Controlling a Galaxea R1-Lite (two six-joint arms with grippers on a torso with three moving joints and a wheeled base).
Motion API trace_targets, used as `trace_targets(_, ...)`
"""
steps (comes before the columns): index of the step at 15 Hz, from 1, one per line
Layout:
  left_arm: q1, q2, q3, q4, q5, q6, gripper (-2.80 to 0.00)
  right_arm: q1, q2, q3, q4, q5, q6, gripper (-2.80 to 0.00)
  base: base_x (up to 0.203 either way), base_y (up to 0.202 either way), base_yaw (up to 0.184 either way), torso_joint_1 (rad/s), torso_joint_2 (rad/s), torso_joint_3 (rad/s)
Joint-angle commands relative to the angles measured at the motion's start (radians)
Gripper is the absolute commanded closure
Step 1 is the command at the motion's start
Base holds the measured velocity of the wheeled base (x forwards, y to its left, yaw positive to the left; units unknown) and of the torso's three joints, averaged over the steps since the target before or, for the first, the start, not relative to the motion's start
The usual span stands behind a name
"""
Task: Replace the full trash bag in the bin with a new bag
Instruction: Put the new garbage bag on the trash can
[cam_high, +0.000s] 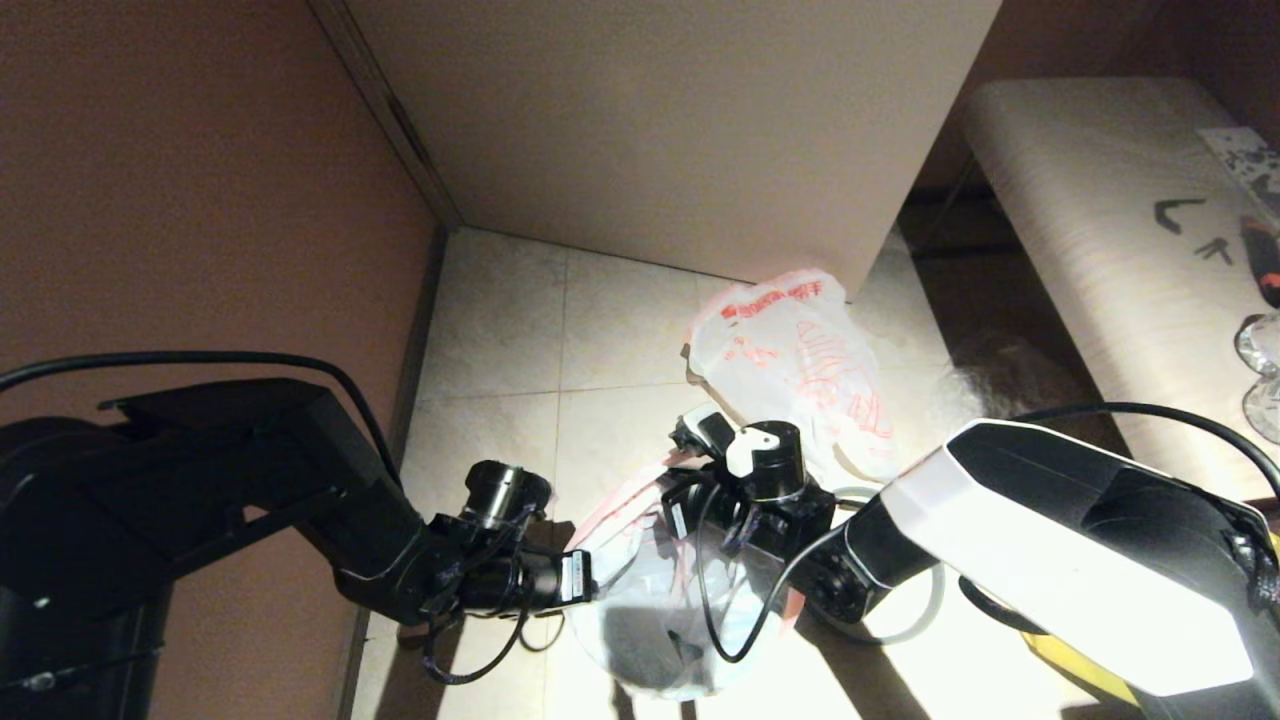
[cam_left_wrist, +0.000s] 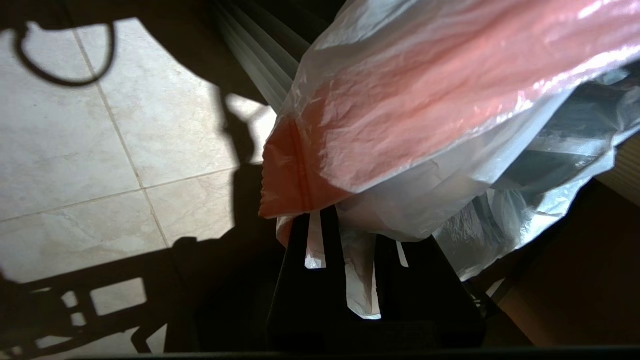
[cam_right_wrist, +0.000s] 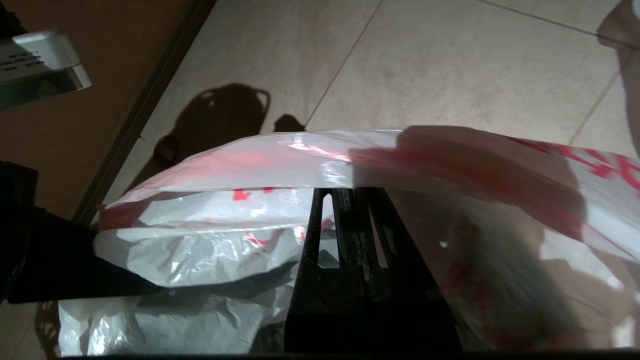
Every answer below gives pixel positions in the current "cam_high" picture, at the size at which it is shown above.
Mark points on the black metal table leg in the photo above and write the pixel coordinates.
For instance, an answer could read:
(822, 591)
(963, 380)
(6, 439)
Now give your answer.
(945, 215)

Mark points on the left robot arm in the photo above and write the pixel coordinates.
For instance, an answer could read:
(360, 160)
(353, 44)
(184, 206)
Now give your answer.
(180, 500)

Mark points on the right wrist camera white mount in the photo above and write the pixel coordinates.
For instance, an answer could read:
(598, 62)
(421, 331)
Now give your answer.
(735, 445)

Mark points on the printed paper sheet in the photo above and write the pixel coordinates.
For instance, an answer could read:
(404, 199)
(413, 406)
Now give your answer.
(1249, 163)

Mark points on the dark baseboard strip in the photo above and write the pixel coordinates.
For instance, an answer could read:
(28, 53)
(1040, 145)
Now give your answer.
(425, 320)

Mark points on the red and black hand tool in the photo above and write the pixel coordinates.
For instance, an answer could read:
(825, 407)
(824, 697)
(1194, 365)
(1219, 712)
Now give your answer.
(1266, 263)

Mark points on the small black forked bracket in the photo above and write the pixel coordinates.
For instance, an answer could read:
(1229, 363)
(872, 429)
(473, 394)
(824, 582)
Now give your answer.
(1216, 250)

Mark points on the dark door frame strip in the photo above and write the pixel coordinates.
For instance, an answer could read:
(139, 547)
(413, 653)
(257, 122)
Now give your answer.
(400, 130)

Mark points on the glass object on table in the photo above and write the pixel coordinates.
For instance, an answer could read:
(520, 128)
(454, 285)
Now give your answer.
(1262, 345)

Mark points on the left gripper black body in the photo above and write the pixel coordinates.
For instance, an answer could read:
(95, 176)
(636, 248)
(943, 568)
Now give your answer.
(500, 560)

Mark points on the crumpled clear plastic bag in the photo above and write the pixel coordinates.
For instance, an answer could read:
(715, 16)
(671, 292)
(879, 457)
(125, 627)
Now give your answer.
(985, 385)

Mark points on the white wood-grain table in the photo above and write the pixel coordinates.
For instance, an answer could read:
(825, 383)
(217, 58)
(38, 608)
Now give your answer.
(1080, 200)

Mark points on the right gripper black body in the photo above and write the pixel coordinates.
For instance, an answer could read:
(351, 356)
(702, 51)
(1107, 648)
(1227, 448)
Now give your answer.
(770, 510)

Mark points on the crumpled clear plastic cup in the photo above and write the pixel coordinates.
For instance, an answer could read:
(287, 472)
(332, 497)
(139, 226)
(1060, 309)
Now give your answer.
(1264, 410)

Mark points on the black angle bracket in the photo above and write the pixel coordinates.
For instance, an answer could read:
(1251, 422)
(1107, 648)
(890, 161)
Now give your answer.
(1165, 213)

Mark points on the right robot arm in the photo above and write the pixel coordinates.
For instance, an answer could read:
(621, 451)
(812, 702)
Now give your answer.
(1080, 540)

